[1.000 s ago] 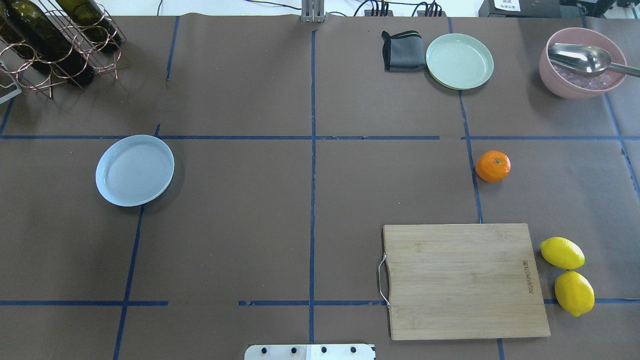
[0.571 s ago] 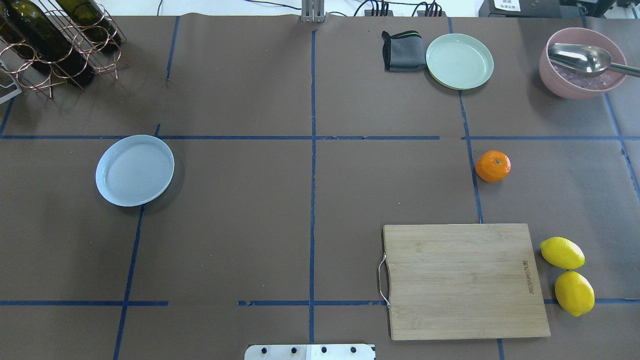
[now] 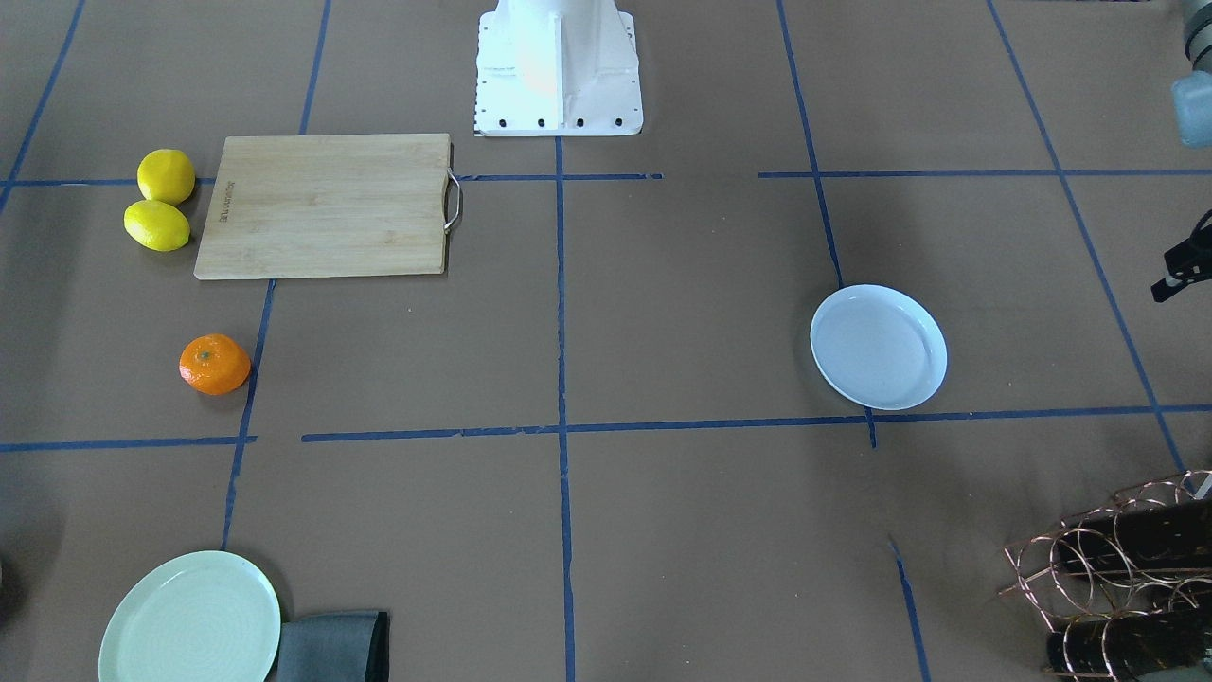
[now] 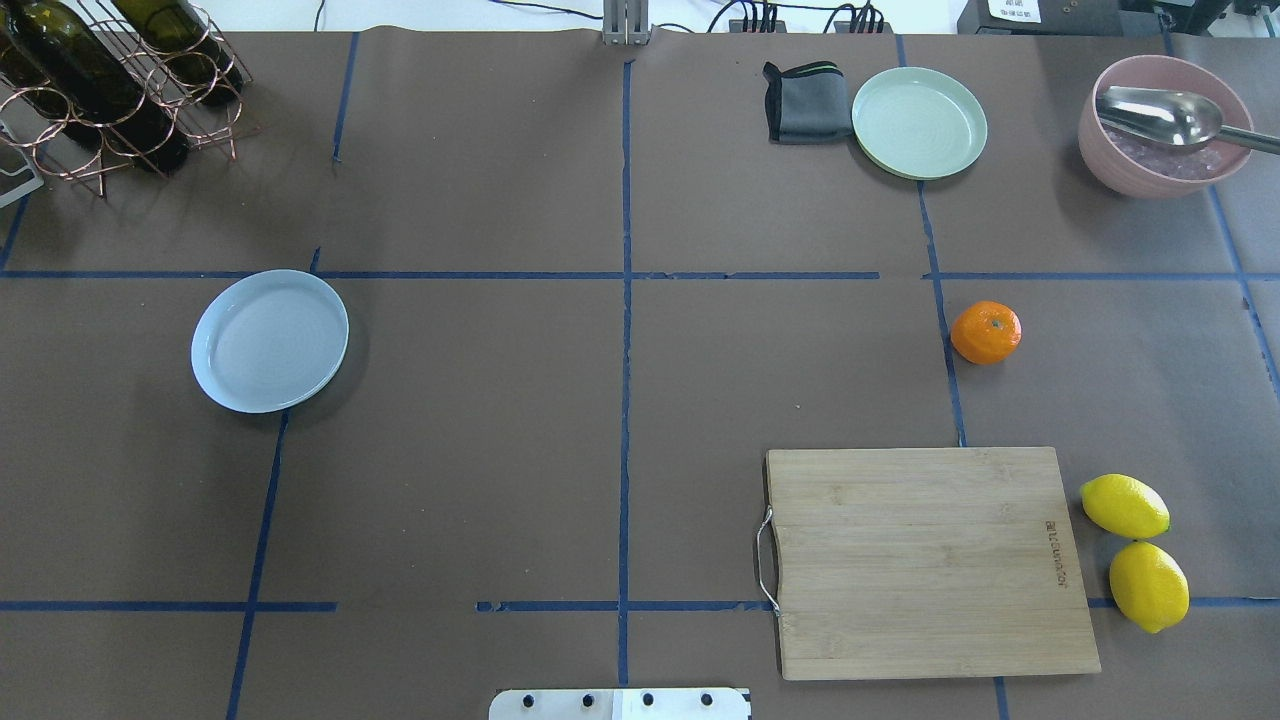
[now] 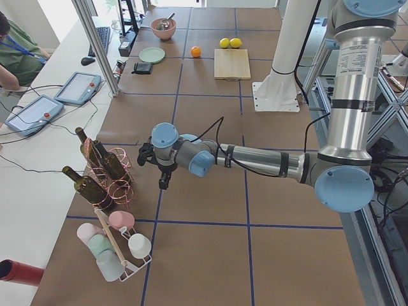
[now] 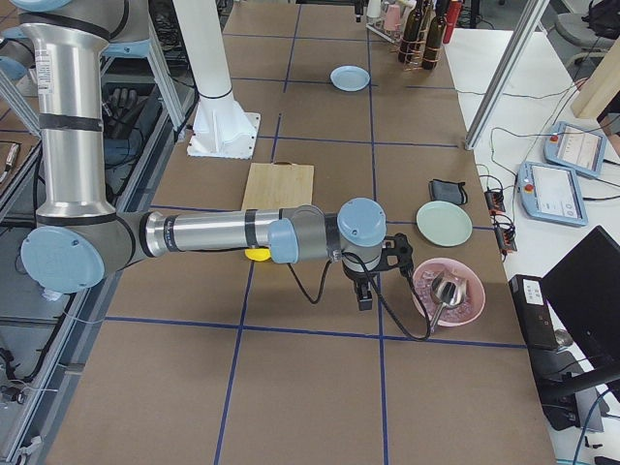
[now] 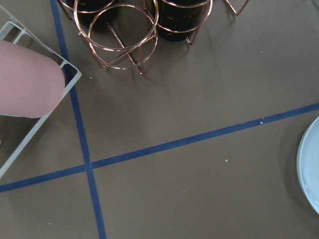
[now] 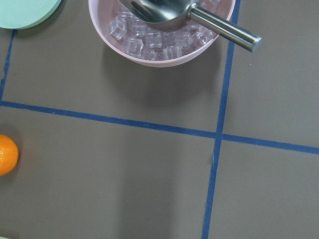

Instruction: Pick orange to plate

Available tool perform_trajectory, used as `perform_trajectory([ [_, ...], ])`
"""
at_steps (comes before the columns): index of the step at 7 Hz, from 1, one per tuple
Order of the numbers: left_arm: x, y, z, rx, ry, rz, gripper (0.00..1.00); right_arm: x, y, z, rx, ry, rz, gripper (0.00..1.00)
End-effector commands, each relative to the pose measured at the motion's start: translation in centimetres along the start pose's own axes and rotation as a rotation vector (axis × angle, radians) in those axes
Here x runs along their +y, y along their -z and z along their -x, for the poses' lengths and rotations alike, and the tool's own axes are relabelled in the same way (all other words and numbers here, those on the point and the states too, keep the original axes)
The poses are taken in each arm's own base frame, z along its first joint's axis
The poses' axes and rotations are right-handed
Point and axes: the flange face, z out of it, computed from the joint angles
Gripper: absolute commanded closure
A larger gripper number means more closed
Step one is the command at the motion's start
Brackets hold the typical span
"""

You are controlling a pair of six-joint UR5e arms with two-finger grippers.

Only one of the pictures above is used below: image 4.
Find left yellow lemon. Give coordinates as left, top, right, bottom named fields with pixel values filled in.
left=1080, top=473, right=1171, bottom=541

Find light blue plate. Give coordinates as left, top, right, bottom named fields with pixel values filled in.
left=189, top=269, right=349, bottom=414

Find metal scoop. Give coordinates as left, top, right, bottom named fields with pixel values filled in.
left=1094, top=86, right=1279, bottom=155

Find black power strip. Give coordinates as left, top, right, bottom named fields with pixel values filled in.
left=707, top=1, right=893, bottom=35

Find light green plate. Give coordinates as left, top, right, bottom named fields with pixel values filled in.
left=851, top=67, right=989, bottom=181

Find green wine bottle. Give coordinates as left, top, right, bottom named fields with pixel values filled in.
left=3, top=1, right=189, bottom=176
left=1, top=35, right=70, bottom=123
left=113, top=1, right=244, bottom=108

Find aluminium frame post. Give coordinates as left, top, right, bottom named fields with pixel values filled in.
left=602, top=0, right=652, bottom=46

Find orange fruit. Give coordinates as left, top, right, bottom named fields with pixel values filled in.
left=950, top=301, right=1023, bottom=365

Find middle green wine bottle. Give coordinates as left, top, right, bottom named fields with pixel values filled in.
left=3, top=1, right=189, bottom=176

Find pink bowl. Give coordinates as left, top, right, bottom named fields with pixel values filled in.
left=1076, top=54, right=1254, bottom=199

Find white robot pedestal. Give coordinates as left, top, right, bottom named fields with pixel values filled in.
left=488, top=687, right=753, bottom=719

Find copper wire bottle rack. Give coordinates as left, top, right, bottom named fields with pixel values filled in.
left=3, top=1, right=262, bottom=196

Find yellow lemon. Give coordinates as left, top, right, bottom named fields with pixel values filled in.
left=1080, top=473, right=1171, bottom=541
left=1107, top=541, right=1190, bottom=634

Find right yellow lemon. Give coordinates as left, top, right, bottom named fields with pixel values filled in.
left=1107, top=541, right=1190, bottom=634

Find rear green wine bottle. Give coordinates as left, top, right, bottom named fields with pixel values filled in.
left=1, top=35, right=70, bottom=123

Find dark grey folded cloth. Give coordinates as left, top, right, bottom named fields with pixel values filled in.
left=763, top=60, right=854, bottom=145

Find front green wine bottle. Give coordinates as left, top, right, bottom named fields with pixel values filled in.
left=113, top=1, right=244, bottom=108

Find wooden cutting board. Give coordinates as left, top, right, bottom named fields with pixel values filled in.
left=765, top=447, right=1101, bottom=682

